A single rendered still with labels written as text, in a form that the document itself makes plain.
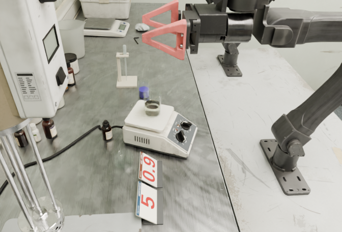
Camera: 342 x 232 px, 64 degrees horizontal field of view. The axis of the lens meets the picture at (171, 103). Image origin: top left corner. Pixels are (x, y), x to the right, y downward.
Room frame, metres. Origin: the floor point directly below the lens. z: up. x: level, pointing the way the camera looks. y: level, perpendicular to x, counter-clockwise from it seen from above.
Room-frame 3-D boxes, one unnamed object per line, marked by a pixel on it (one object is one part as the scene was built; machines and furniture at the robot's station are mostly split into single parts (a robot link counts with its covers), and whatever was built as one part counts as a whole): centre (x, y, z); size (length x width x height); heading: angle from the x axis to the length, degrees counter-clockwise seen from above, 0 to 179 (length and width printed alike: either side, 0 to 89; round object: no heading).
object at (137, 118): (0.64, 0.06, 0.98); 0.12 x 0.12 x 0.01; 75
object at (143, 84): (0.86, 0.10, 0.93); 0.04 x 0.04 x 0.06
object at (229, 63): (1.14, -0.26, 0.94); 0.20 x 0.07 x 0.08; 6
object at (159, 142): (0.63, 0.04, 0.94); 0.22 x 0.13 x 0.08; 75
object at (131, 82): (0.95, 0.18, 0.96); 0.08 x 0.08 x 0.13; 7
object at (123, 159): (0.52, 0.12, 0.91); 0.06 x 0.06 x 0.02
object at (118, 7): (1.85, 0.45, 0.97); 0.37 x 0.31 x 0.14; 5
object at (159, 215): (0.39, 0.04, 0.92); 0.09 x 0.06 x 0.04; 4
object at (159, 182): (0.49, 0.04, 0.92); 0.09 x 0.06 x 0.04; 4
